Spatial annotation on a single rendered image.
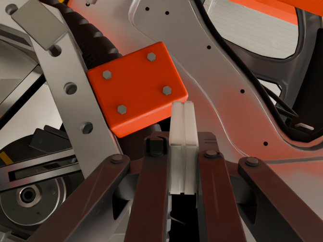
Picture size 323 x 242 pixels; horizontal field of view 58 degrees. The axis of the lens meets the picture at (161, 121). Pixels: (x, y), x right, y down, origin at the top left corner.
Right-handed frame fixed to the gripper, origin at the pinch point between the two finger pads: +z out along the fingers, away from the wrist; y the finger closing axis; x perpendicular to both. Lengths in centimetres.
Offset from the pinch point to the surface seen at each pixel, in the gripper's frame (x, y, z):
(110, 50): 1.9, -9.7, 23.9
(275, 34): -109, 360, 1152
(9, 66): -3.0, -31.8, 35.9
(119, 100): -1.3, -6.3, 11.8
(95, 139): -4.6, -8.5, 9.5
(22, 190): -36, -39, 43
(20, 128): -86, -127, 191
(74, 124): -3.4, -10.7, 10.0
